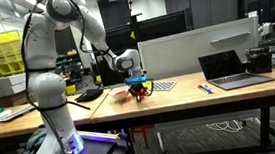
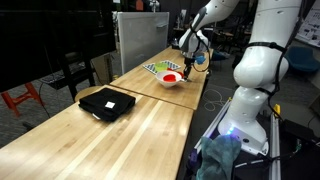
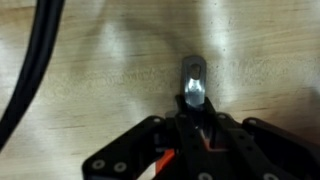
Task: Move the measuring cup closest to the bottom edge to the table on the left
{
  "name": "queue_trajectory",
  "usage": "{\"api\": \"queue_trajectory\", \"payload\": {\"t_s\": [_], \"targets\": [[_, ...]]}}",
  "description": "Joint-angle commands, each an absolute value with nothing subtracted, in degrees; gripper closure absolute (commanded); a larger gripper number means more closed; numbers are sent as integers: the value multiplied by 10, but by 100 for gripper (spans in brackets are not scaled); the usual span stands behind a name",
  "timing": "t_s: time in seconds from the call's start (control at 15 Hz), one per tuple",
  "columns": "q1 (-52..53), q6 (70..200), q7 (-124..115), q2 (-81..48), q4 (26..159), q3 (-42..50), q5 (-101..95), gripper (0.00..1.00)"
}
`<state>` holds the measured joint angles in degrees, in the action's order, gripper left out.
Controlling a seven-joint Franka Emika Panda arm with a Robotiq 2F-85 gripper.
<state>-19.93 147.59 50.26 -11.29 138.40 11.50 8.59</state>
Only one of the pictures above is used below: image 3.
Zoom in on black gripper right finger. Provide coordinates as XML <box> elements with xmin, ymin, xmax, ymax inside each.
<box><xmin>198</xmin><ymin>95</ymin><xmax>320</xmax><ymax>180</ymax></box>

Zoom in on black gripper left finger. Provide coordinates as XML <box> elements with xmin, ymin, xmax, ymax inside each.
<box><xmin>81</xmin><ymin>94</ymin><xmax>201</xmax><ymax>180</ymax></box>

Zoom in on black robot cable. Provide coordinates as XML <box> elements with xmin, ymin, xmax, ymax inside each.
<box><xmin>0</xmin><ymin>0</ymin><xmax>66</xmax><ymax>152</ymax></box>

